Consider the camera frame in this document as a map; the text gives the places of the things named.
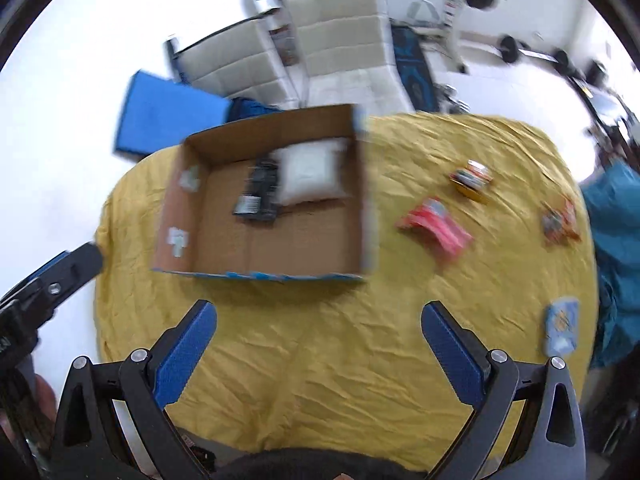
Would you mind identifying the blue patterned rug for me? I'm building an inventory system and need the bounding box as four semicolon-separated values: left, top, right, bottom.
390;22;441;111

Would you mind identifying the yellow table cloth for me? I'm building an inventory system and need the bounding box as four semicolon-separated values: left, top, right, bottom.
94;112;601;473

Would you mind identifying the white pillow packet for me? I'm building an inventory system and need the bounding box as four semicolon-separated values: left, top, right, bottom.
276;141;350;207

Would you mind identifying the person's left hand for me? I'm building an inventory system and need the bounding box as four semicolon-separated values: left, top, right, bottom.
32;377;58;423

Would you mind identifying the orange snack packet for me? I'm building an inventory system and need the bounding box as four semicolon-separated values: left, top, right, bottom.
541;196;582;247

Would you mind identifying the cream cushioned chair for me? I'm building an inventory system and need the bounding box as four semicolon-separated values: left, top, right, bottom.
282;0;416;113
172;16;296;111

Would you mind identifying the black snack packet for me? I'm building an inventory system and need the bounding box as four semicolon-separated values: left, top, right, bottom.
232;157;282;226

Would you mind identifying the red snack packet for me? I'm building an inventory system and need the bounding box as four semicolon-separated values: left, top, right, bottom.
397;197;474;262

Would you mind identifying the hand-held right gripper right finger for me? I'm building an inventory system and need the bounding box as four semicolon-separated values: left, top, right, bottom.
421;301;588;480

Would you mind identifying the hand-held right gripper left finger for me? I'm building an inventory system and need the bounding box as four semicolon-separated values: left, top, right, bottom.
50;300;218;480

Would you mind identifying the teal cloth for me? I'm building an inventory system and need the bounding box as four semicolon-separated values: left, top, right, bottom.
580;162;640;368

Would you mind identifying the light blue snack packet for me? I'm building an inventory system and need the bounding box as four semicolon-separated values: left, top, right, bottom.
541;297;582;356

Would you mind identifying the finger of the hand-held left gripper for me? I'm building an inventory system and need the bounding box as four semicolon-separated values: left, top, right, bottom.
0;241;105;322

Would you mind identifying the cardboard box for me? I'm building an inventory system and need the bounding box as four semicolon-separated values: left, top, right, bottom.
151;104;378;282

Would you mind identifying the yellow striped snack packet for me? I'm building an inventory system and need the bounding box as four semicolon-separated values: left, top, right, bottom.
449;160;493;203

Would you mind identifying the white weight bench rack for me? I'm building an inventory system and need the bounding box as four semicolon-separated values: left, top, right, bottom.
405;0;496;73

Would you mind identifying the blue foam mat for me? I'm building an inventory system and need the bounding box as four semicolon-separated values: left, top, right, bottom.
114;71;233;162

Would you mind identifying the black dumbbell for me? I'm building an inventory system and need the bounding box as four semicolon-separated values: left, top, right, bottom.
500;35;571;68

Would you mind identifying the person's dark clothing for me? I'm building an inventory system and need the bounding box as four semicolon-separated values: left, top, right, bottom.
175;425;436;480

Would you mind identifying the magazine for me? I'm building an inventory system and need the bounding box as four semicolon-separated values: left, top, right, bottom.
270;25;301;66

